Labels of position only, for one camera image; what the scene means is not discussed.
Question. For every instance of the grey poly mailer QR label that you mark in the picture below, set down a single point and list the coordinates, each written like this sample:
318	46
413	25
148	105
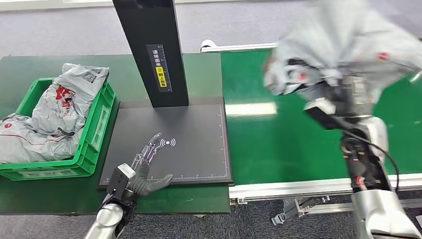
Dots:
69	99

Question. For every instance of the aluminium conveyor side rail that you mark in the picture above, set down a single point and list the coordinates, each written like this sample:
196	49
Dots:
280	190
237	47

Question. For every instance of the green plastic crate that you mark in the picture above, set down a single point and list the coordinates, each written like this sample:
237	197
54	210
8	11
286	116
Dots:
94	132

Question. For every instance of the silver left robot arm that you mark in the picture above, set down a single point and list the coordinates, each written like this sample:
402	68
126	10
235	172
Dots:
107	219

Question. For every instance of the green conveyor belt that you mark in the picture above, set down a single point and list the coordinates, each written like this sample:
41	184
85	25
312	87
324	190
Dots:
263	142

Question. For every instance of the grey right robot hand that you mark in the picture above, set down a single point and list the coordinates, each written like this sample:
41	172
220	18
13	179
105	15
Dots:
359	95

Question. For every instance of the grey conveyor leg bracket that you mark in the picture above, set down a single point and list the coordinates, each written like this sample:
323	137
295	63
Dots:
291	212

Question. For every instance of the grey poly mailer red line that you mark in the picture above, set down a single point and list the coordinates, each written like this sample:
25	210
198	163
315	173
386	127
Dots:
28	143

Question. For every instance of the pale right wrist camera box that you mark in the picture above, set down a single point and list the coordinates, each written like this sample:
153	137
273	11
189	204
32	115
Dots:
324	112

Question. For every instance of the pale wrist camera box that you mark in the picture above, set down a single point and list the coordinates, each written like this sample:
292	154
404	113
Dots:
324	112
120	179

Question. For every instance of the black scanner column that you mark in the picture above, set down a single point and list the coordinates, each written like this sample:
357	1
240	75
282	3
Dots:
151	26

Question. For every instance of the grey poly mailer black lettering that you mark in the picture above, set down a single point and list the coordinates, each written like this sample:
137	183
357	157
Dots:
336	36

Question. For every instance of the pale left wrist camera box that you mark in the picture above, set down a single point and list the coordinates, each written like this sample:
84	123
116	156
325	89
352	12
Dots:
120	179

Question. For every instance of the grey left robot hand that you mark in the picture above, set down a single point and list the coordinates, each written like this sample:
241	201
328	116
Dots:
143	181

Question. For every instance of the black scanner base plate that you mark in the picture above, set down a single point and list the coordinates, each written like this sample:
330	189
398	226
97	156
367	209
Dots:
194	132

